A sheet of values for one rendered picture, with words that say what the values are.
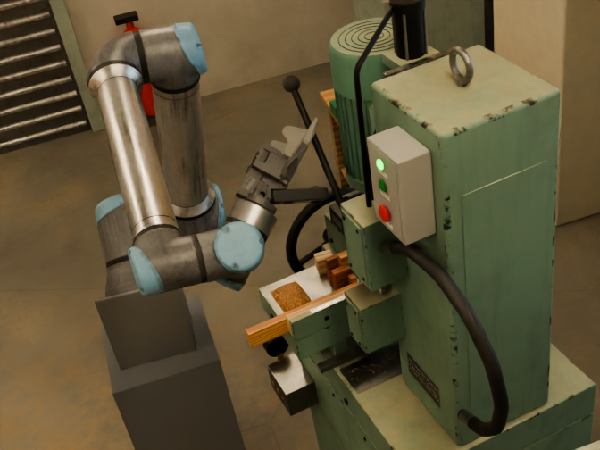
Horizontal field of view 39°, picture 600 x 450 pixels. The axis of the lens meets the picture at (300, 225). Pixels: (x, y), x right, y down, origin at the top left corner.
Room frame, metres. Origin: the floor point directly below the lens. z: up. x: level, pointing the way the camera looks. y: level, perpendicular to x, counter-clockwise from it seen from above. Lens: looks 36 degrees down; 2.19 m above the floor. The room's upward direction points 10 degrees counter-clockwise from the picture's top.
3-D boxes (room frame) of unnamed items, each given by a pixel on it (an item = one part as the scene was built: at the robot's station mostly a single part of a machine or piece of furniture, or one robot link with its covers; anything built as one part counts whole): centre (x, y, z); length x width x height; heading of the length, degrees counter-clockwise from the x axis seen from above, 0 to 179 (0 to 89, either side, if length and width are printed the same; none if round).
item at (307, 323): (1.45, -0.23, 0.93); 0.60 x 0.02 x 0.06; 109
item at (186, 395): (1.81, 0.46, 0.28); 0.30 x 0.30 x 0.55; 11
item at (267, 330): (1.46, -0.13, 0.92); 0.60 x 0.02 x 0.04; 109
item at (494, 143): (1.21, -0.30, 1.16); 0.22 x 0.22 x 0.72; 19
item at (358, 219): (1.23, -0.13, 1.23); 0.09 x 0.08 x 0.15; 19
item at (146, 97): (4.22, 0.67, 0.30); 0.19 x 0.18 x 0.60; 11
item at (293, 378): (1.53, 0.09, 0.58); 0.12 x 0.08 x 0.08; 19
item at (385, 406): (1.36, -0.24, 0.76); 0.57 x 0.45 x 0.09; 19
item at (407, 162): (1.13, -0.17, 1.40); 0.10 x 0.06 x 0.16; 19
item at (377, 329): (1.25, -0.11, 1.02); 0.09 x 0.07 x 0.12; 109
